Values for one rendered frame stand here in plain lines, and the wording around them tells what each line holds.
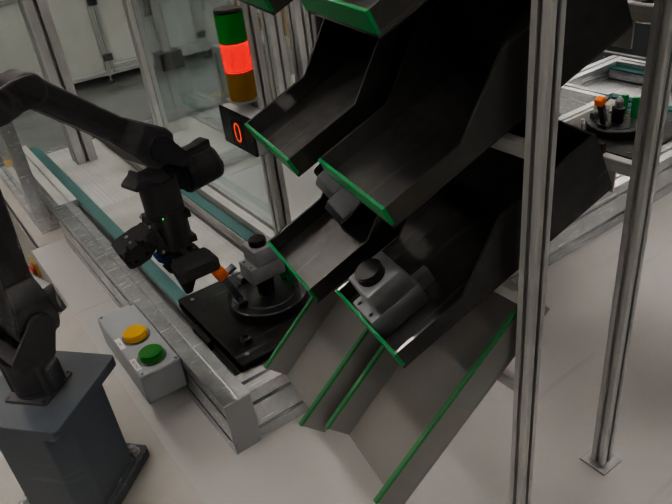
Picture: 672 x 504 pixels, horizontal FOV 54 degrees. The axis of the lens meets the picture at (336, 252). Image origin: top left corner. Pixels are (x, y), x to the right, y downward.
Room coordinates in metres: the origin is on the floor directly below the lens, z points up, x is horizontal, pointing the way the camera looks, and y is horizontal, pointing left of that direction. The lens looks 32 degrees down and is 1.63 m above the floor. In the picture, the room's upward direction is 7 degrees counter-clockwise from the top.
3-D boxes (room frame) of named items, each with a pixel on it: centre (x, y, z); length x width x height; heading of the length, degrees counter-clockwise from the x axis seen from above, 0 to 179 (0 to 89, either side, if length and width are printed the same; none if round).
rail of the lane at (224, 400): (1.09, 0.40, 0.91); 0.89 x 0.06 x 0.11; 32
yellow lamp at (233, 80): (1.17, 0.13, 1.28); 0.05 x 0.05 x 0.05
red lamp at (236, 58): (1.17, 0.13, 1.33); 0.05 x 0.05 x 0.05
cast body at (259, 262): (0.95, 0.12, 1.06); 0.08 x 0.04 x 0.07; 122
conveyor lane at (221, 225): (1.21, 0.27, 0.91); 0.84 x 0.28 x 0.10; 32
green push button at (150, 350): (0.84, 0.32, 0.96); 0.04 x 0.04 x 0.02
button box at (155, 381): (0.90, 0.35, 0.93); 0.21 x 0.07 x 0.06; 32
